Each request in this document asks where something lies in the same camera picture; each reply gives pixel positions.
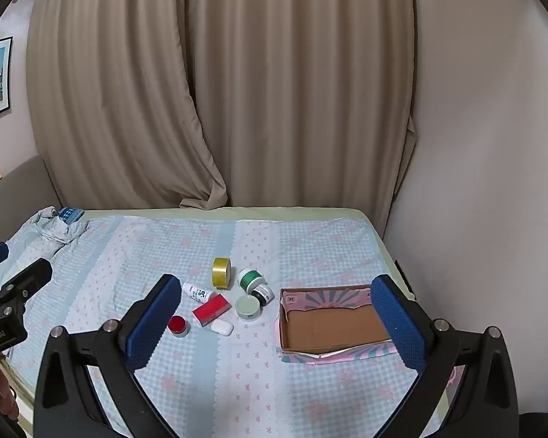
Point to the red rectangular box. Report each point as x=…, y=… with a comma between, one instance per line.
x=210, y=310

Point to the patterned cardboard box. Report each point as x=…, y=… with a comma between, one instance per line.
x=333, y=324

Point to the blue pink checked blanket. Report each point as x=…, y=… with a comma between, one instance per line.
x=255, y=374

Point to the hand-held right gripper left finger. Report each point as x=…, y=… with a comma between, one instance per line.
x=153, y=324

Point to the white printed bottle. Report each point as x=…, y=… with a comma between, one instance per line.
x=197, y=292

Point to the white jar green lid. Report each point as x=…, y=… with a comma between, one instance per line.
x=250, y=279

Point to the small black jar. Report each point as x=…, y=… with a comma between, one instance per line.
x=262, y=294

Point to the person's left hand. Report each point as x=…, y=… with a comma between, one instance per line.
x=4, y=392

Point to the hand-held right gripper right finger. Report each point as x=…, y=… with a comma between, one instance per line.
x=399, y=324

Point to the pale green bed sheet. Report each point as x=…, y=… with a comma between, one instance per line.
x=255, y=212

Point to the white earbuds case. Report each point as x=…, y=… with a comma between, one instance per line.
x=222, y=327

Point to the blue packet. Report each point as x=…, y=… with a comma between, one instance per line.
x=71, y=214

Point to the upholstered headboard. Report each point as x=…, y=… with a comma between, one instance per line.
x=18, y=196

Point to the pale green round jar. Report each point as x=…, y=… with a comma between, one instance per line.
x=248, y=307

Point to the red lid clear jar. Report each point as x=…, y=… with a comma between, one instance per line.
x=178, y=326

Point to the clear yellow tape roll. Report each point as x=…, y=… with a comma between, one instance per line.
x=221, y=273

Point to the beige curtain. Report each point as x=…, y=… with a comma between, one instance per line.
x=109, y=100
x=301, y=91

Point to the crumpled light blue cloth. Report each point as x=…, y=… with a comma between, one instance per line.
x=50, y=232

